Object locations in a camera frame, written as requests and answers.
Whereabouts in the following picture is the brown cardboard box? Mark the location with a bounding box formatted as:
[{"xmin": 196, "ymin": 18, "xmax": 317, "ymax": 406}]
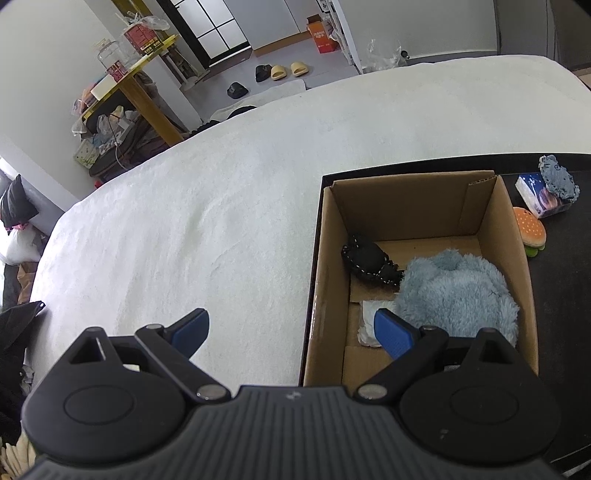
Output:
[{"xmin": 299, "ymin": 170, "xmax": 540, "ymax": 388}]

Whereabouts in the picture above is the black framed glass door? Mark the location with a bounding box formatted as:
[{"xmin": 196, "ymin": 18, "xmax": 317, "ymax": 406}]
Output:
[{"xmin": 154, "ymin": 0, "xmax": 254, "ymax": 65}]

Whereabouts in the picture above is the blue-grey knitted cloth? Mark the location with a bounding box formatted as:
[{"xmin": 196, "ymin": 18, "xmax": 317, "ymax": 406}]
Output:
[{"xmin": 538, "ymin": 154, "xmax": 580, "ymax": 204}]

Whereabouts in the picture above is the white sack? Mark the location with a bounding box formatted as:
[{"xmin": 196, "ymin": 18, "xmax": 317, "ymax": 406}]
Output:
[{"xmin": 0, "ymin": 225, "xmax": 47, "ymax": 266}]

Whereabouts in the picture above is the hamburger plush toy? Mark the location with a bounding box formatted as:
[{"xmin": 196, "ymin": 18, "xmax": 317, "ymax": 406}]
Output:
[{"xmin": 512, "ymin": 206, "xmax": 548, "ymax": 258}]

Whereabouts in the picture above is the blue white tissue pack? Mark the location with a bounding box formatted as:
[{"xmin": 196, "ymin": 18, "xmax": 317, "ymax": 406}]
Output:
[{"xmin": 515, "ymin": 172, "xmax": 573, "ymax": 219}]

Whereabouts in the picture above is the white floor stand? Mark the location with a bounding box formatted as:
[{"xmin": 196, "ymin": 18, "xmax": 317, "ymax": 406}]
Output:
[{"xmin": 165, "ymin": 45, "xmax": 205, "ymax": 89}]

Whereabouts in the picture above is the black dotted fabric pouch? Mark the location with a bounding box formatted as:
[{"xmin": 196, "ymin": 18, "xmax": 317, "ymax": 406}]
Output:
[{"xmin": 342, "ymin": 234, "xmax": 404, "ymax": 288}]

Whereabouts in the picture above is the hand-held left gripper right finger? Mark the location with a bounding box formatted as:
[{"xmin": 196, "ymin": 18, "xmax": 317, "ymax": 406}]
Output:
[{"xmin": 355, "ymin": 308, "xmax": 539, "ymax": 404}]

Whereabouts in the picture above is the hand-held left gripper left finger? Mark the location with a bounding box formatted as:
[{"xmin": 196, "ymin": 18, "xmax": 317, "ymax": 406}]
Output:
[{"xmin": 48, "ymin": 308, "xmax": 232, "ymax": 406}]

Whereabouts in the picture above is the dark cloth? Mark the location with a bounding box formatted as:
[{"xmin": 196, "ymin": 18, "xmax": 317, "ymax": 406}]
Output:
[{"xmin": 0, "ymin": 300, "xmax": 47, "ymax": 444}]

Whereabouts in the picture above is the red carton box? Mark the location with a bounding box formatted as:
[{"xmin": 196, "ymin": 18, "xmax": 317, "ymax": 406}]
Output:
[{"xmin": 122, "ymin": 21, "xmax": 163, "ymax": 56}]

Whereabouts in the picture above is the black clothes pile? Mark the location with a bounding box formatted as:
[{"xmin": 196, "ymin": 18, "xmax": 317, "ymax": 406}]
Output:
[{"xmin": 189, "ymin": 105, "xmax": 257, "ymax": 137}]

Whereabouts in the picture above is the grey padded panel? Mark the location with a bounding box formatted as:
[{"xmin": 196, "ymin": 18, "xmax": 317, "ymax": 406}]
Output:
[{"xmin": 551, "ymin": 0, "xmax": 591, "ymax": 70}]

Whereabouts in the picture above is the black cloth bag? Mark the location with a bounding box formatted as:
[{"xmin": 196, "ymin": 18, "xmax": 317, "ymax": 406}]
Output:
[{"xmin": 0, "ymin": 174, "xmax": 40, "ymax": 232}]

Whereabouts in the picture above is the clear plastic bag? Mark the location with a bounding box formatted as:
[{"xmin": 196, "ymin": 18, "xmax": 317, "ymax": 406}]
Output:
[{"xmin": 367, "ymin": 39, "xmax": 409, "ymax": 72}]

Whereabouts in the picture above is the pile of bags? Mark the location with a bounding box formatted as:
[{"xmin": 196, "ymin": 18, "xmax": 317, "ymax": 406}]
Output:
[{"xmin": 71, "ymin": 104, "xmax": 171, "ymax": 178}]

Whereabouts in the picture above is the yellow round table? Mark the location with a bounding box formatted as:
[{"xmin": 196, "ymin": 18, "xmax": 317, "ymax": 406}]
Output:
[{"xmin": 81, "ymin": 34, "xmax": 185, "ymax": 146}]

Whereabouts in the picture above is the orange cardboard carton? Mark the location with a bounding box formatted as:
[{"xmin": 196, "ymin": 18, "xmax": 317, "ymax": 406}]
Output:
[{"xmin": 306, "ymin": 15, "xmax": 340, "ymax": 54}]

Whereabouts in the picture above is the clear glass jar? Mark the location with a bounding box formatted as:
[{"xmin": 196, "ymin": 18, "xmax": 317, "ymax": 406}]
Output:
[{"xmin": 96, "ymin": 39, "xmax": 127, "ymax": 68}]

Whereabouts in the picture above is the white floor mat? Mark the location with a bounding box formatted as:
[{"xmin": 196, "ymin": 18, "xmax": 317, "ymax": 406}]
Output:
[{"xmin": 217, "ymin": 79, "xmax": 306, "ymax": 116}]

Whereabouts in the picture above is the fluffy grey-blue plush toy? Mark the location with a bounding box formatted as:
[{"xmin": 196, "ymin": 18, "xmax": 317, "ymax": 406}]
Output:
[{"xmin": 392, "ymin": 249, "xmax": 520, "ymax": 347}]

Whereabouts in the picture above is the white cloth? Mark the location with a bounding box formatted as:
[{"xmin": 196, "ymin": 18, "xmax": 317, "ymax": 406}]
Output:
[{"xmin": 358, "ymin": 299, "xmax": 398, "ymax": 348}]

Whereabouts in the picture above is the black tray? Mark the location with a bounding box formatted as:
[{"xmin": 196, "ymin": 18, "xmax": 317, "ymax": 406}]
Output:
[{"xmin": 299, "ymin": 154, "xmax": 591, "ymax": 467}]

